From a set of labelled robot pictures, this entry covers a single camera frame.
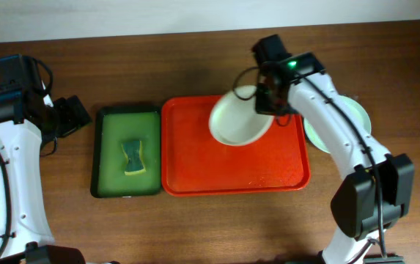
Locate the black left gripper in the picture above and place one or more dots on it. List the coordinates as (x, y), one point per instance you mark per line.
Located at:
(72, 114)

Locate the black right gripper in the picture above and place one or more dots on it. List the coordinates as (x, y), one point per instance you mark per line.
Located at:
(268, 97)

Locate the cream round plate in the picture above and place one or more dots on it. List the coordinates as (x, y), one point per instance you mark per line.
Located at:
(234, 121)

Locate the yellow green scrub sponge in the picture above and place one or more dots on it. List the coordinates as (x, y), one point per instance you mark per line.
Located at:
(133, 152)

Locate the light green round plate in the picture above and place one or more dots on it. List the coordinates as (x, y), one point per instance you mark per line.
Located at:
(357, 110)

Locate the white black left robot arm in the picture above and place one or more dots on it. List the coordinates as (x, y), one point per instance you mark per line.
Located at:
(28, 121)

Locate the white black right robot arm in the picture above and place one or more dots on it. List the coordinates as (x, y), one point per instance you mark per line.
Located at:
(376, 185)

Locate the dark green rectangular tray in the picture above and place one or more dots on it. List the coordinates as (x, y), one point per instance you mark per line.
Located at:
(115, 126)

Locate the red plastic tray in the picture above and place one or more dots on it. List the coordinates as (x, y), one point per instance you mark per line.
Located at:
(193, 163)

